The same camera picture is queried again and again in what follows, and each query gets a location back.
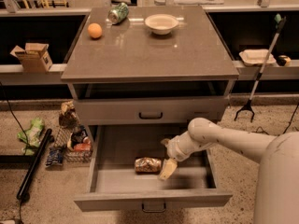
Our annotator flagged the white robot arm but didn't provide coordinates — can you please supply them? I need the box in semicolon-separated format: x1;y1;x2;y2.
160;118;299;224

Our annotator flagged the open middle drawer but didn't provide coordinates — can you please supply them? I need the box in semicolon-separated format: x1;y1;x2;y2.
75;124;232;213

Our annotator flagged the closed upper drawer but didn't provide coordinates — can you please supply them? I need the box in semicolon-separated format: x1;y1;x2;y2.
74;97;228;125

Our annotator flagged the grey drawer cabinet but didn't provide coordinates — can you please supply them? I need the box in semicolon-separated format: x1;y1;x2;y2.
60;5;240;213

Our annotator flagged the green soda can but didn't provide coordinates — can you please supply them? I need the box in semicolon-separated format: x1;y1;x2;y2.
107;2;129;24

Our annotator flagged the brown snack bag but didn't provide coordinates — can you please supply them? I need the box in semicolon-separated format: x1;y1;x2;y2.
59;101;78;128

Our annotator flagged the white takeout container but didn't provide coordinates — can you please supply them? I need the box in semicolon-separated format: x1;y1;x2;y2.
239;49;268;66

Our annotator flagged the blue snack bag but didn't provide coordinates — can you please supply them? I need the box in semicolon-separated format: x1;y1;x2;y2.
46;147;64;167

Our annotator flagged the white bowl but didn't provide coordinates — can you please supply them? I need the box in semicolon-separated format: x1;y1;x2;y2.
144;14;178;35

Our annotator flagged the yellow black tape measure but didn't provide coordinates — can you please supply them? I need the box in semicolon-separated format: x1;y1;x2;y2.
277;55;291;66

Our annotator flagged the orange fruit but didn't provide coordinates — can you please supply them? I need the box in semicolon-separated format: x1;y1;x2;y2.
88;23;102;39

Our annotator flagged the green chip bag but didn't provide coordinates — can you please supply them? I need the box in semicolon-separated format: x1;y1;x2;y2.
17;118;45;156

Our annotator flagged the black pole on floor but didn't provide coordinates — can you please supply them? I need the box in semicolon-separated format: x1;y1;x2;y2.
17;129;52;202

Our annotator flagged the cardboard box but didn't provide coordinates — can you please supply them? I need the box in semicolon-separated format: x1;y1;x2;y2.
10;43;52;73

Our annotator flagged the reacher grabber tool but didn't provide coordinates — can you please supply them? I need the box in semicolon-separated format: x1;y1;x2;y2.
234;13;286;121

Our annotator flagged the black power adapter cable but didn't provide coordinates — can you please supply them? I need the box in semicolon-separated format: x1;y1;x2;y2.
251;101;299;135

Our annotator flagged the wire basket with snacks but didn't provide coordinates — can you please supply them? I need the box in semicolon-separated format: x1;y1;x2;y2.
54;125;93;162

